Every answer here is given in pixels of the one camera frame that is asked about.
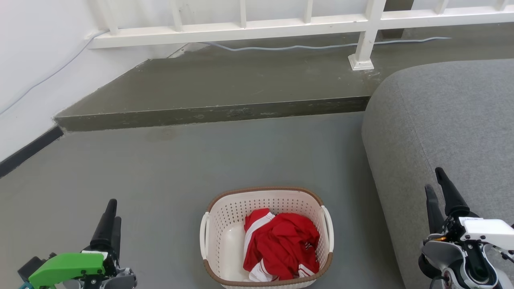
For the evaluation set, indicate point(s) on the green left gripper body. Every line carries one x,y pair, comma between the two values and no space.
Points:
66,267

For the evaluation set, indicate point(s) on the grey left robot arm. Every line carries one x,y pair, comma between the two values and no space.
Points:
123,280

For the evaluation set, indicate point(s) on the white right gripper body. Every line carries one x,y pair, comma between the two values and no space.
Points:
484,230

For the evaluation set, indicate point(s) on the black baseboard strip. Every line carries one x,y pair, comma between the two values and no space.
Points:
28,150

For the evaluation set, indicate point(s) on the white wooden railing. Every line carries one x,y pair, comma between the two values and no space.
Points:
241,30

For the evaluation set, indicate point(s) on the grey fabric sofa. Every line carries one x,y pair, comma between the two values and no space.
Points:
441,120

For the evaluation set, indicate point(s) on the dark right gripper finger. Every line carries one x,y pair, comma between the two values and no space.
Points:
433,210
451,194

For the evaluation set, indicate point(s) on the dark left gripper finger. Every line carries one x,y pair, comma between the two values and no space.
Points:
117,237
105,224

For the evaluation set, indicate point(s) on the white perforated laundry basket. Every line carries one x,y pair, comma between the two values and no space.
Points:
227,218

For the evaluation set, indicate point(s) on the red and white garment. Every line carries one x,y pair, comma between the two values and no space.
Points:
281,241

